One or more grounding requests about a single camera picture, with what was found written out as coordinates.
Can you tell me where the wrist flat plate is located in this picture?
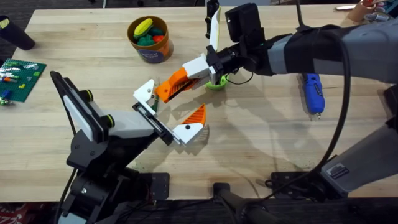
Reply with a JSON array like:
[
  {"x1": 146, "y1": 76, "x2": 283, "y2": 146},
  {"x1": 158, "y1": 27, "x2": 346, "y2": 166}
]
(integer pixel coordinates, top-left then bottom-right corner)
[
  {"x1": 204, "y1": 0, "x2": 223, "y2": 53},
  {"x1": 49, "y1": 70, "x2": 116, "y2": 144}
]

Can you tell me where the thick black cable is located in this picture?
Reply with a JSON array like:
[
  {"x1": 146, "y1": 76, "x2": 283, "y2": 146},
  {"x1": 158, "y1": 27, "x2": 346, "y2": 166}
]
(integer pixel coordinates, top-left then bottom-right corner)
[{"x1": 262, "y1": 0, "x2": 352, "y2": 202}]

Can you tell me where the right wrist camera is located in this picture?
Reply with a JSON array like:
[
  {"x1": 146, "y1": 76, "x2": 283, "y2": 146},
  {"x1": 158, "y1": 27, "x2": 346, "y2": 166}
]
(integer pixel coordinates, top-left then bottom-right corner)
[{"x1": 224, "y1": 2, "x2": 267, "y2": 44}]

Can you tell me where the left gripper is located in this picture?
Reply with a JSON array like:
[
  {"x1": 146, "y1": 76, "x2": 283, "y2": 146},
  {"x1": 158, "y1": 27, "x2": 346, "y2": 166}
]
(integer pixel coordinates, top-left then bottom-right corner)
[{"x1": 67, "y1": 78, "x2": 208, "y2": 172}]

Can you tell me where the tub of toy vegetables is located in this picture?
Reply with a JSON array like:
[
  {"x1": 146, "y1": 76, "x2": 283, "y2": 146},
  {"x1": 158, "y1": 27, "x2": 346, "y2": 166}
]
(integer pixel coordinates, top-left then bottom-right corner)
[{"x1": 126, "y1": 15, "x2": 174, "y2": 65}]

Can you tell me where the green disc with holes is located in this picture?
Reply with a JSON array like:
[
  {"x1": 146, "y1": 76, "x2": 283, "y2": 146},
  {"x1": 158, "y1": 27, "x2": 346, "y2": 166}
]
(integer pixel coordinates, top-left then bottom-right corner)
[{"x1": 205, "y1": 74, "x2": 229, "y2": 91}]

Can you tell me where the thin black cable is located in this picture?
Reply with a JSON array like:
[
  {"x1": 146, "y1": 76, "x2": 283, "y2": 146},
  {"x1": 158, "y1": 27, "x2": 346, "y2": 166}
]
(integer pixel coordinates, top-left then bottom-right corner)
[{"x1": 224, "y1": 72, "x2": 255, "y2": 86}]

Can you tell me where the blue electric screwdriver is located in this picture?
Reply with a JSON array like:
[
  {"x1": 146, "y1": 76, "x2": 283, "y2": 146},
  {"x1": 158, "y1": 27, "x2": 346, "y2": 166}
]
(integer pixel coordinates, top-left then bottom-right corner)
[{"x1": 302, "y1": 73, "x2": 326, "y2": 121}]

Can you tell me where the red patterned object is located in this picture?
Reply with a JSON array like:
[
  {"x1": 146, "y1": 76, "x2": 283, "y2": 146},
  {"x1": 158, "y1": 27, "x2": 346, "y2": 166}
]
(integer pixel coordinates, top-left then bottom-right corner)
[{"x1": 0, "y1": 202, "x2": 47, "y2": 224}]

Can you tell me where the left wrist flat plate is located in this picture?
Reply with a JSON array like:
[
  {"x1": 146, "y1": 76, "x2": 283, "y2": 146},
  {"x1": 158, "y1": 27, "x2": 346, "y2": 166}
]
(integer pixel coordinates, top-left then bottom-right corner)
[{"x1": 49, "y1": 70, "x2": 116, "y2": 144}]

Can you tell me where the black cylinder with yellow label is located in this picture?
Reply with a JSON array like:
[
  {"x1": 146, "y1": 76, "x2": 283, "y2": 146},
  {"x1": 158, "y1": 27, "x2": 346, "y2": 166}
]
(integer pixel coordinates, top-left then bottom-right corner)
[{"x1": 0, "y1": 14, "x2": 36, "y2": 51}]

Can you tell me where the green board with blocks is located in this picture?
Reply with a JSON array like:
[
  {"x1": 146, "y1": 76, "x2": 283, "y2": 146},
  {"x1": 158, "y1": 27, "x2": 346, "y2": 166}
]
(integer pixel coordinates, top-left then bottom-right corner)
[{"x1": 0, "y1": 58, "x2": 47, "y2": 106}]

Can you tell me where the black stand pole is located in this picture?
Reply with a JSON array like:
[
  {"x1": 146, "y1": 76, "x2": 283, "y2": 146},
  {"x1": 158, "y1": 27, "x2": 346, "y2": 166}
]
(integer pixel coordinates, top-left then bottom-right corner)
[{"x1": 213, "y1": 182, "x2": 280, "y2": 224}]

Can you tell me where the right wrist flat plate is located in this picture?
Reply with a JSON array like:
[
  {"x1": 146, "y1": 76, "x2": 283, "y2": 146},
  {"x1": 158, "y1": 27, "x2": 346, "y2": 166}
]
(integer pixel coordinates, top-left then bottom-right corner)
[{"x1": 204, "y1": 0, "x2": 223, "y2": 53}]

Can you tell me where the heap of tape and tools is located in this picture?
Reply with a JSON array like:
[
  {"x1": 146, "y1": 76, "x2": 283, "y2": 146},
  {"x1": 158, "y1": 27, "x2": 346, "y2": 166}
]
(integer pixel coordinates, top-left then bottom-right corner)
[{"x1": 334, "y1": 0, "x2": 398, "y2": 24}]

